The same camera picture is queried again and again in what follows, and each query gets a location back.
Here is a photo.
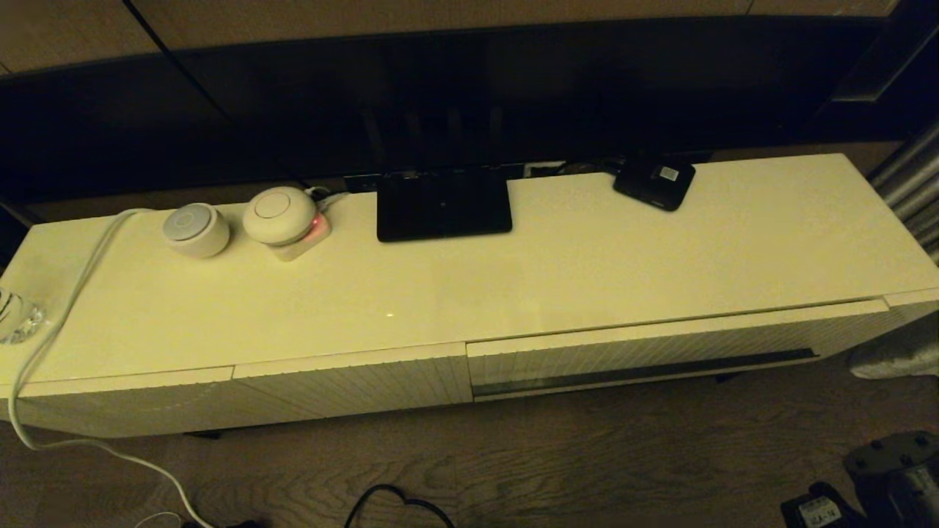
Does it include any thick white power cable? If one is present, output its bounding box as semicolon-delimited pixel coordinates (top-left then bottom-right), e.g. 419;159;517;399
9;208;215;528

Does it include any black television screen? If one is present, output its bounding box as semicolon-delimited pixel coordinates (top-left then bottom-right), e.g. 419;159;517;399
0;16;939;206

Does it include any white fabric bundle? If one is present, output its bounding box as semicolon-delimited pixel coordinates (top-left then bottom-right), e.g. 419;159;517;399
849;312;939;380

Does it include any dark wooden cabinet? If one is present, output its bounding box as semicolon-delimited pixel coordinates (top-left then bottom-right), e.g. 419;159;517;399
829;0;939;140

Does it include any white TV cabinet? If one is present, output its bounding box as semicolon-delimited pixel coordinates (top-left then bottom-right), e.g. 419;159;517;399
0;153;939;439

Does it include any small black set-top box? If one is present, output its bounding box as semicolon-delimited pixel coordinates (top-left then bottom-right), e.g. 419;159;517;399
613;155;696;212

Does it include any white power strip red light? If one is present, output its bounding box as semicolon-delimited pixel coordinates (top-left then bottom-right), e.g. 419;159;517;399
268;213;333;263

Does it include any clear glass object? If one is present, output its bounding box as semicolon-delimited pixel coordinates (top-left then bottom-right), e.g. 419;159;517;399
0;287;47;344

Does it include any thin black wall cable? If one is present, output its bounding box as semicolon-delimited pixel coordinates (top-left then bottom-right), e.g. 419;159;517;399
123;0;313;186

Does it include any grey pleated curtain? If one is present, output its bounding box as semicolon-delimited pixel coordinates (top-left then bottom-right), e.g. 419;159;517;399
866;121;939;265

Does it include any white plug with cord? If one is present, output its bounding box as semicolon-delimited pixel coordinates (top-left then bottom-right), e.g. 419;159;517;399
304;187;353;213

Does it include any white speaker with grey top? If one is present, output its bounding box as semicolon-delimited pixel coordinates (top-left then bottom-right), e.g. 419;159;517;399
162;202;231;258

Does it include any black looped cable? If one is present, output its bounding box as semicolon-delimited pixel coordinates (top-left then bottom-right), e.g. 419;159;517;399
345;484;456;528

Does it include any black flat TV base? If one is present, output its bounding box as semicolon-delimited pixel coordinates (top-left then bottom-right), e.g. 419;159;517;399
376;167;513;243

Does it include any white ribbed flat cabinet panel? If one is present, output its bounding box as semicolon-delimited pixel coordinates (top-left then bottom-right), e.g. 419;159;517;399
233;342;474;426

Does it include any white ribbed drawer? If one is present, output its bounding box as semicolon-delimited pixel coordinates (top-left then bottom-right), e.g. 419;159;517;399
467;297;888;403

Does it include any white dome-shaped device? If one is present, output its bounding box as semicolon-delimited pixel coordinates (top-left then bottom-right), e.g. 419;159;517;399
242;186;318;246

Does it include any white ribbed curved cabinet panel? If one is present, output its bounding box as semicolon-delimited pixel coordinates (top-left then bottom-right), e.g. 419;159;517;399
0;367;237;439

